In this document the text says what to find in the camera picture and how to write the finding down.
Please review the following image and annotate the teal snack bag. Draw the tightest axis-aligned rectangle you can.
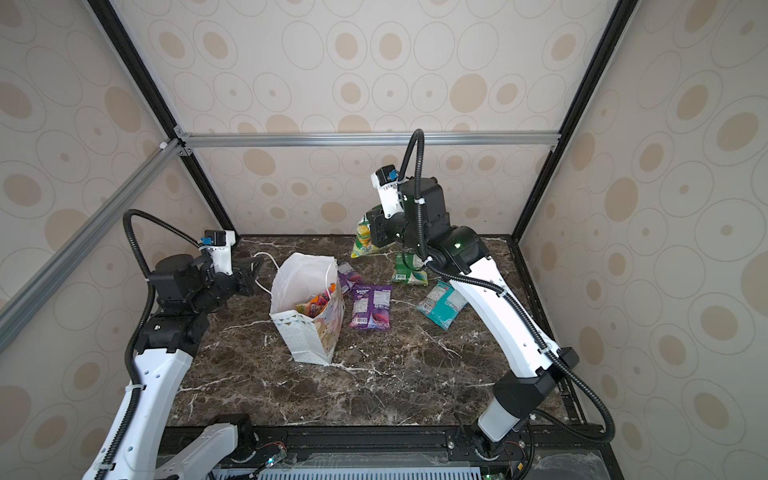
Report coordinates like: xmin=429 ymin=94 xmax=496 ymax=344
xmin=417 ymin=281 xmax=468 ymax=330

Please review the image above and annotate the black right frame post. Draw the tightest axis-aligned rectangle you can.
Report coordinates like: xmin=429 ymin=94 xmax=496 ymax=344
xmin=511 ymin=0 xmax=639 ymax=245

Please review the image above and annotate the white paper gift bag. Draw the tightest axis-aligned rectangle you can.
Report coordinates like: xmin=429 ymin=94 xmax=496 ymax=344
xmin=267 ymin=252 xmax=345 ymax=366

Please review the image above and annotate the horizontal aluminium back bar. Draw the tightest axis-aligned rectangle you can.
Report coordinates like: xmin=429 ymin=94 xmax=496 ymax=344
xmin=180 ymin=131 xmax=560 ymax=148

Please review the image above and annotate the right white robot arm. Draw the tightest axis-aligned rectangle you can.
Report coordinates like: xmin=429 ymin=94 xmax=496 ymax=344
xmin=366 ymin=173 xmax=579 ymax=443

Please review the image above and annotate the left black corrugated cable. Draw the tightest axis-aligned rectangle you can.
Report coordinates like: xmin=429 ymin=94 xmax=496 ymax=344
xmin=89 ymin=208 xmax=202 ymax=480

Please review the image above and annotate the right black corrugated cable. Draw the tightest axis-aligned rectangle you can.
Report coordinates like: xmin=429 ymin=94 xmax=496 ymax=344
xmin=397 ymin=128 xmax=617 ymax=445

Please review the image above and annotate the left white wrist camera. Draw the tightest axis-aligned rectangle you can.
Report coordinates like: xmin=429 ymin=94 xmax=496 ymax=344
xmin=200 ymin=230 xmax=236 ymax=276

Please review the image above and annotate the large purple snack bag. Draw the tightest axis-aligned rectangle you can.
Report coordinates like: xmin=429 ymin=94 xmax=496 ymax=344
xmin=349 ymin=284 xmax=392 ymax=331

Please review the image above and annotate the black left frame post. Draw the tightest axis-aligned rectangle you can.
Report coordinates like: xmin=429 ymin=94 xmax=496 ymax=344
xmin=85 ymin=0 xmax=237 ymax=232

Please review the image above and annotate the small purple snack bag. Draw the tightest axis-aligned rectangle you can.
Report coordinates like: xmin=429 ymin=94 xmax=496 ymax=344
xmin=337 ymin=262 xmax=363 ymax=296

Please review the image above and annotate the green snack bag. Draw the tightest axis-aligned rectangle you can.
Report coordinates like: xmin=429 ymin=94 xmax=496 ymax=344
xmin=392 ymin=251 xmax=429 ymax=286
xmin=350 ymin=216 xmax=391 ymax=259

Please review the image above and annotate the Fox's fruits candy bag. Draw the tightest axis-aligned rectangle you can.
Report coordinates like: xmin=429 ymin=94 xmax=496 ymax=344
xmin=294 ymin=297 xmax=328 ymax=318

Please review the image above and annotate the diagonal aluminium left bar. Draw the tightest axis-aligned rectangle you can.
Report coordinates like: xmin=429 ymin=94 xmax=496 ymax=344
xmin=1 ymin=139 xmax=181 ymax=349

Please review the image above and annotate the orange candy bag face down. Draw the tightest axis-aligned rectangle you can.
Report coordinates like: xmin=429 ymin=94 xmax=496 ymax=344
xmin=314 ymin=283 xmax=336 ymax=306

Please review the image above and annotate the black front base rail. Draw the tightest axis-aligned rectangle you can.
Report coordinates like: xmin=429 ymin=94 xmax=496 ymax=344
xmin=105 ymin=423 xmax=625 ymax=480

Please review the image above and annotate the black corrugated cable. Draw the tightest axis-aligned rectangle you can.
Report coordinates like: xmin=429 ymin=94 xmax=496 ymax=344
xmin=89 ymin=208 xmax=202 ymax=480
xmin=397 ymin=128 xmax=617 ymax=445

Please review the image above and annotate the black frame post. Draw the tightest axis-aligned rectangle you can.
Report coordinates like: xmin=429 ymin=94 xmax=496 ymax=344
xmin=85 ymin=0 xmax=237 ymax=232
xmin=511 ymin=0 xmax=639 ymax=245

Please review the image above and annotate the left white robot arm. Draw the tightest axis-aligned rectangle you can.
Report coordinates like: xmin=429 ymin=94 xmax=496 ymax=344
xmin=84 ymin=254 xmax=262 ymax=479

